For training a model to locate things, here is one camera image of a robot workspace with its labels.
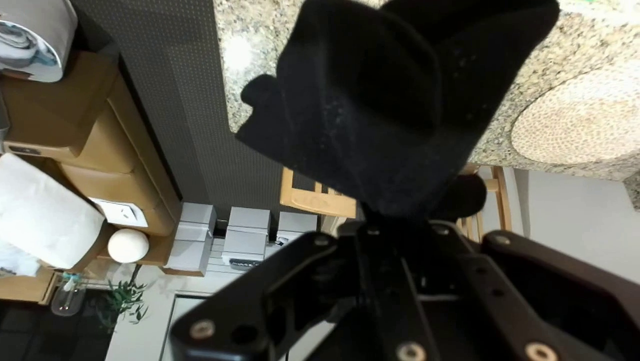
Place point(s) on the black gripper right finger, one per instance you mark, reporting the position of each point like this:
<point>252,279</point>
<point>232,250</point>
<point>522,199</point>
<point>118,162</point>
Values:
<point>537,304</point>

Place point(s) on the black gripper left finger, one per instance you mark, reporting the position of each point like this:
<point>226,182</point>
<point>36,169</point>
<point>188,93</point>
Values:
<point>276,304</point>

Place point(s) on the black socks pile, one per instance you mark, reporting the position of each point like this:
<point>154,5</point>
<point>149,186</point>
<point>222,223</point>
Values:
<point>371,101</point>

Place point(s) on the white storage boxes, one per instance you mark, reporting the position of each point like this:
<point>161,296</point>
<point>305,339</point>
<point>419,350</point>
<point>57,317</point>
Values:
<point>249,238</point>

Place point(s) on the wooden chair left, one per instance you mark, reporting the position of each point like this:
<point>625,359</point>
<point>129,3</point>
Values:
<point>334,207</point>

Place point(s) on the white round vase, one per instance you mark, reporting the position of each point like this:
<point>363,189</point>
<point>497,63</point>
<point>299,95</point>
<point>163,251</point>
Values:
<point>129,245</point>

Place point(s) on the round woven placemat left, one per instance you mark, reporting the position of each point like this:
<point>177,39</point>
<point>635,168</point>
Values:
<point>593,118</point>

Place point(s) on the brown cardboard box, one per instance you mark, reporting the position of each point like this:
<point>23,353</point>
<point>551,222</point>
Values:
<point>88,130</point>

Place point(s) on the grey rolled bundle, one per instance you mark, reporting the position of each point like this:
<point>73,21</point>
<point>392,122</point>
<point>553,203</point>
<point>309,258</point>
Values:
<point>36,39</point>

